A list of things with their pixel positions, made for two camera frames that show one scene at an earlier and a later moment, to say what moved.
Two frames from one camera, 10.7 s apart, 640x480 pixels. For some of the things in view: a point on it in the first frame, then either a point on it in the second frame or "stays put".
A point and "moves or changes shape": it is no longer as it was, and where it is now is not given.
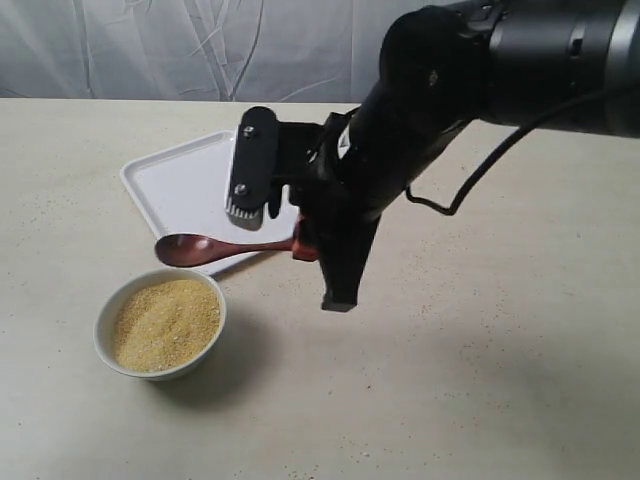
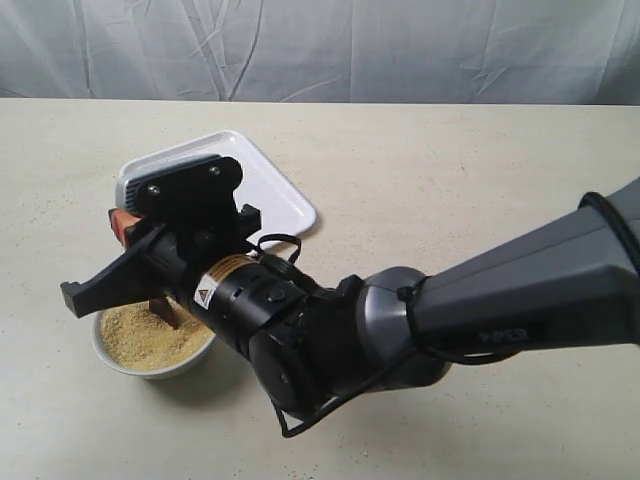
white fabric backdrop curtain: [292, 51] stays put
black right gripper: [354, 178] to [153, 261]
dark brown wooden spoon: [189, 250] moves or changes shape
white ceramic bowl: [159, 324] stays put
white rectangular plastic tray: [184, 190] to [282, 209]
